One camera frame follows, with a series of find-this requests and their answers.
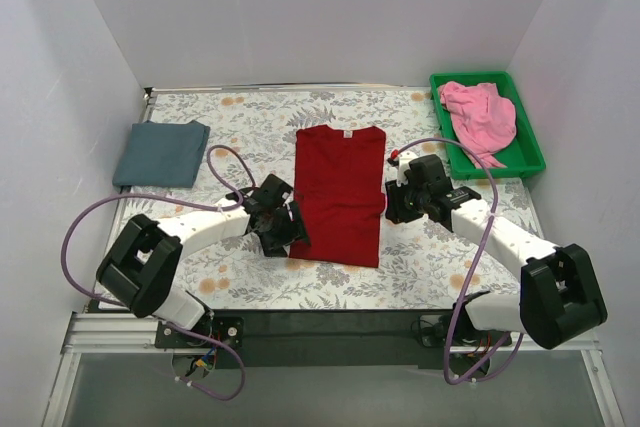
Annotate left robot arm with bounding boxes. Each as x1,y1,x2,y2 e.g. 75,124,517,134
96,174,310,347

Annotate aluminium frame rail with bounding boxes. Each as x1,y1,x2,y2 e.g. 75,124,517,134
44,312,624,426

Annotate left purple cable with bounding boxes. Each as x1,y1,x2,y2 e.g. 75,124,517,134
60,144,247,401

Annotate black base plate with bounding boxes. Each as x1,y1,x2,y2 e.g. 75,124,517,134
153,310,516,371

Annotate pink t-shirt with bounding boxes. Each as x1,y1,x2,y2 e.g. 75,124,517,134
437,81,517,169

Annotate floral patterned table mat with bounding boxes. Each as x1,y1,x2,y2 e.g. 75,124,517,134
114,88,519,309

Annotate green plastic bin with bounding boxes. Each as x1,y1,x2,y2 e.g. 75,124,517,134
429,71,546,179

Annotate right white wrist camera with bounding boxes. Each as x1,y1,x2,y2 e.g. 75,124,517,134
387,149,418,186

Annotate red t-shirt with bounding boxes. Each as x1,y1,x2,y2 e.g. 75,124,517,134
289,125,386,268

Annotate folded blue-grey t-shirt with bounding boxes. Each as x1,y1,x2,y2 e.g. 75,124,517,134
112,121,210,188

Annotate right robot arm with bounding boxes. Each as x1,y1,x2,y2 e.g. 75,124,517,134
385,151,608,350

